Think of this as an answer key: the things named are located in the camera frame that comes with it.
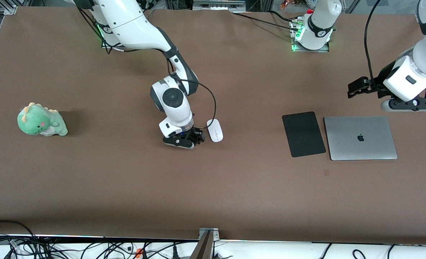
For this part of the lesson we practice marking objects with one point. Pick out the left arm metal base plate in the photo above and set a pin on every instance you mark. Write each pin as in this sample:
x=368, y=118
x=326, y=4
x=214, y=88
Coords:
x=295, y=45

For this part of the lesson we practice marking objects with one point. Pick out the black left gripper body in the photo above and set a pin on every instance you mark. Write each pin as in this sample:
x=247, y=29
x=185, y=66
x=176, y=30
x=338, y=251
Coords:
x=375, y=85

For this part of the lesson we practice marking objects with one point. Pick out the grey closed laptop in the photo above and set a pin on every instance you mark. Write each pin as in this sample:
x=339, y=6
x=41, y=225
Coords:
x=360, y=137

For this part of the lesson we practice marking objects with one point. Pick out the metal table edge bracket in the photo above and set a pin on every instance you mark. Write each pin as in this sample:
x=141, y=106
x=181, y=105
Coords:
x=208, y=233

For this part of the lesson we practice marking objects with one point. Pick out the green dinosaur plush toy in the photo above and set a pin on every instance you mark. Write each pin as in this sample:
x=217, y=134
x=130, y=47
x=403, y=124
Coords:
x=40, y=124

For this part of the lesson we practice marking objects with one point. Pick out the black mouse pad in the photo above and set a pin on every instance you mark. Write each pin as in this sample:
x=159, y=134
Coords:
x=303, y=134

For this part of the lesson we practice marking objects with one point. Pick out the grey metal box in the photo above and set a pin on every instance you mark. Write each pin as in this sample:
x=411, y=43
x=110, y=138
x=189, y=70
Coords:
x=218, y=3

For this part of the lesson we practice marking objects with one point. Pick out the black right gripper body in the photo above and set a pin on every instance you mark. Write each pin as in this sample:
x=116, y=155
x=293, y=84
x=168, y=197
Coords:
x=192, y=133

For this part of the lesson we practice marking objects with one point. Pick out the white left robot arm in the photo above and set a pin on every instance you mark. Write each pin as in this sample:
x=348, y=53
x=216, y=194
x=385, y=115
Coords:
x=317, y=21

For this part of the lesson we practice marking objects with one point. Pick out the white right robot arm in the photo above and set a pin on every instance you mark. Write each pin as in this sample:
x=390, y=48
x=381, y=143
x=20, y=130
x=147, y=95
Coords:
x=134, y=25

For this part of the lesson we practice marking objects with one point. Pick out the white computer mouse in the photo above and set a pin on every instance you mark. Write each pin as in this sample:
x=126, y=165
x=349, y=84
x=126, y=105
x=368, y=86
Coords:
x=216, y=131

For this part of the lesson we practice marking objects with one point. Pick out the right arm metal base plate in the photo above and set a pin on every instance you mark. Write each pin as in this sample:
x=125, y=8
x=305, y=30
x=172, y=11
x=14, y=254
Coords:
x=107, y=45

